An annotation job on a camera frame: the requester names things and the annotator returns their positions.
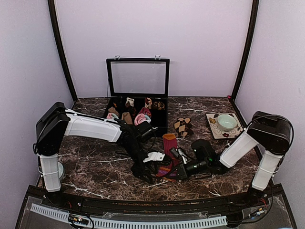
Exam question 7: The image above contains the maroon purple orange striped sock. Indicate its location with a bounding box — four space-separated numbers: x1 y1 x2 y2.
152 134 180 180

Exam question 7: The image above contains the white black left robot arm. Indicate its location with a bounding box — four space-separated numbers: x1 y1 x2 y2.
33 102 165 208

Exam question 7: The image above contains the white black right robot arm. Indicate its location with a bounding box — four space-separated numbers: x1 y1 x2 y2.
166 112 295 207

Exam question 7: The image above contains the brown argyle rolled sock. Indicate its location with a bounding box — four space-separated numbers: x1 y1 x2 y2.
174 117 194 137

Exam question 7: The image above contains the pink white rolled sock right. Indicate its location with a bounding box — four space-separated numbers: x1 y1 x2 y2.
134 114 151 125

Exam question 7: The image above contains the pink white rolled sock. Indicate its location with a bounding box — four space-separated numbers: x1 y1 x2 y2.
134 114 151 125
106 113 119 120

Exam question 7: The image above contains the square floral ceramic plate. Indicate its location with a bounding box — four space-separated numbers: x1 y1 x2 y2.
206 113 244 139

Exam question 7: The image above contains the brown tan rolled sock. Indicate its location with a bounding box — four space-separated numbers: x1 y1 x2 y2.
121 112 133 125

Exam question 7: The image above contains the maroon teal rolled sock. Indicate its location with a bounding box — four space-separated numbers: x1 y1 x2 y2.
139 107 152 118

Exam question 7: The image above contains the leopard pattern rolled sock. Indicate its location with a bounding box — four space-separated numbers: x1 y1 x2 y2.
152 101 165 110

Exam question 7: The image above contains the pink white rolled sock left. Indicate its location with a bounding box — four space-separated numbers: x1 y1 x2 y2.
106 113 119 120

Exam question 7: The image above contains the cream brown rolled sock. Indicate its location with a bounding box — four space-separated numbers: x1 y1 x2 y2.
125 97 134 107

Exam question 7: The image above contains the pale green ceramic bowl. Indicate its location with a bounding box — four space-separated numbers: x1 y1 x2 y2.
217 114 237 132

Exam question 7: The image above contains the black sock organizer box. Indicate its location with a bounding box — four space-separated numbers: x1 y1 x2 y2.
103 57 170 137

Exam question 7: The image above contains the pale green bowl left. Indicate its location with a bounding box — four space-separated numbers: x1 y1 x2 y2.
58 162 65 181

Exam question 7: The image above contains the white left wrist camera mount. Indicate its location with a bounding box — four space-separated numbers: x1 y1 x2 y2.
143 152 165 163

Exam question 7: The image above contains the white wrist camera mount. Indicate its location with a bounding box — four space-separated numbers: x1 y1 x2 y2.
143 152 165 163
170 147 189 164

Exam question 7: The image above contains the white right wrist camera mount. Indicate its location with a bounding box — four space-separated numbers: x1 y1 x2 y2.
170 147 189 164

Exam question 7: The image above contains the white slotted cable duct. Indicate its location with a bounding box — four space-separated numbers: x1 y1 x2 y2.
30 204 227 229

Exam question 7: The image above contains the black front table rail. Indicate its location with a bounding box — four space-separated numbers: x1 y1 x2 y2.
26 185 284 215

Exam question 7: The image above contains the black right frame post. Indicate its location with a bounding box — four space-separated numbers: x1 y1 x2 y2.
231 0 260 103

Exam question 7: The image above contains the black frame post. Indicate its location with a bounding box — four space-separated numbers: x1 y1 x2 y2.
47 0 78 103
231 0 260 103

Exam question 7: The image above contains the black left frame post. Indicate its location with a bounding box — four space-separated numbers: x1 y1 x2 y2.
47 0 78 103

